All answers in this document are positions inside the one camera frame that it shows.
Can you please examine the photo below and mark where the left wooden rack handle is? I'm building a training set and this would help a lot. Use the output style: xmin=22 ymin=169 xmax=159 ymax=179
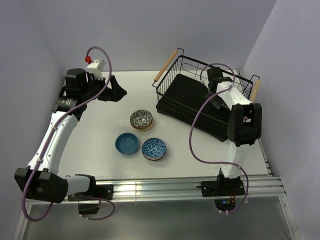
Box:
xmin=153 ymin=49 xmax=179 ymax=83

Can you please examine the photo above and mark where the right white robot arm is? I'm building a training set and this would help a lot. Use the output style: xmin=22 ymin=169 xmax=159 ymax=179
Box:
xmin=205 ymin=66 xmax=262 ymax=195

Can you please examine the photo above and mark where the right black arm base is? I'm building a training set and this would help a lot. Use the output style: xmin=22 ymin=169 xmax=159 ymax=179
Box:
xmin=197 ymin=173 xmax=245 ymax=212

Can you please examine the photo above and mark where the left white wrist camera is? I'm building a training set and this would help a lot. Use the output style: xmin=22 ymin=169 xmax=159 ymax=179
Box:
xmin=84 ymin=56 xmax=106 ymax=79

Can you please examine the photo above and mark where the aluminium mounting rail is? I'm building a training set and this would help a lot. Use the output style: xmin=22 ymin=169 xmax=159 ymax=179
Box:
xmin=23 ymin=174 xmax=287 ymax=206

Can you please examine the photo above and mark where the plain blue bowl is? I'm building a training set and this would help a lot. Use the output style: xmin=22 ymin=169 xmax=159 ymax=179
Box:
xmin=115 ymin=132 xmax=139 ymax=156

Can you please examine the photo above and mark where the blue triangle pattern bowl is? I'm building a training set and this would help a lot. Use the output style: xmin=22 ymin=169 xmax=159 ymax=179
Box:
xmin=141 ymin=137 xmax=167 ymax=161

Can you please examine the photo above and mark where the wooden rack handle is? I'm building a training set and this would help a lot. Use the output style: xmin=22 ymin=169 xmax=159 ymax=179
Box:
xmin=250 ymin=79 xmax=261 ymax=103
xmin=153 ymin=49 xmax=179 ymax=83

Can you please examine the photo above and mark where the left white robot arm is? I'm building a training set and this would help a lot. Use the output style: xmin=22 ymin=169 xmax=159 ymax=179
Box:
xmin=14 ymin=68 xmax=127 ymax=203

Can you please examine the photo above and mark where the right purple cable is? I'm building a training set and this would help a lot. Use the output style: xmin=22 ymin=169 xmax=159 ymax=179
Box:
xmin=188 ymin=62 xmax=250 ymax=214

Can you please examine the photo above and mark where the black wire dish rack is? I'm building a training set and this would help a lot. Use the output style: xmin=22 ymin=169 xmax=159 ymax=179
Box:
xmin=151 ymin=48 xmax=261 ymax=143

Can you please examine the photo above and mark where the right wooden rack handle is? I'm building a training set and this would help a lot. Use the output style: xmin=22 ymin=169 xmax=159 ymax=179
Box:
xmin=250 ymin=79 xmax=261 ymax=103

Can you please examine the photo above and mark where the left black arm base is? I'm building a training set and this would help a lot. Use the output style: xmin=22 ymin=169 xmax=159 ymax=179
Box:
xmin=67 ymin=184 xmax=116 ymax=221

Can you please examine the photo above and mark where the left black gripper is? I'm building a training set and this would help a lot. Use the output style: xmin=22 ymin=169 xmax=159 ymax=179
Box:
xmin=81 ymin=73 xmax=127 ymax=103

